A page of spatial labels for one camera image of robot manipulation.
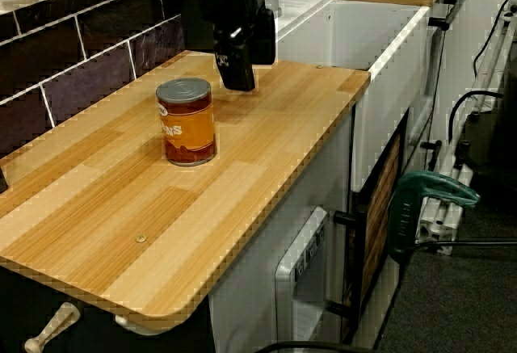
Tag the white toy sink unit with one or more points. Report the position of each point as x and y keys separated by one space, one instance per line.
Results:
x=363 y=34

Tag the green metal clamp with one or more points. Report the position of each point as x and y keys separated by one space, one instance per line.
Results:
x=404 y=215

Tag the wide black upright panel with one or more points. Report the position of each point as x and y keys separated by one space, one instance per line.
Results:
x=196 y=9

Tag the black oven door wood pattern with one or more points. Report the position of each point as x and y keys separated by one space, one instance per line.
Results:
x=379 y=207

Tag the black bulky object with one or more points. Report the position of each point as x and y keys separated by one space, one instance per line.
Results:
x=501 y=147

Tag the aluminium frame rail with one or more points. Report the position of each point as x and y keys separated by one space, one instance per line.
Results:
x=438 y=232

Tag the grey ice dispenser panel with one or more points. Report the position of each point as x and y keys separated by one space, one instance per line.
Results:
x=288 y=272

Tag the orange beans can grey lid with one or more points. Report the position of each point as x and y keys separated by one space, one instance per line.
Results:
x=190 y=127

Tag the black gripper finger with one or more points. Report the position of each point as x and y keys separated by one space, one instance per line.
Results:
x=238 y=70
x=264 y=38

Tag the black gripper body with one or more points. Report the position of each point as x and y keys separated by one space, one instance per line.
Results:
x=236 y=1

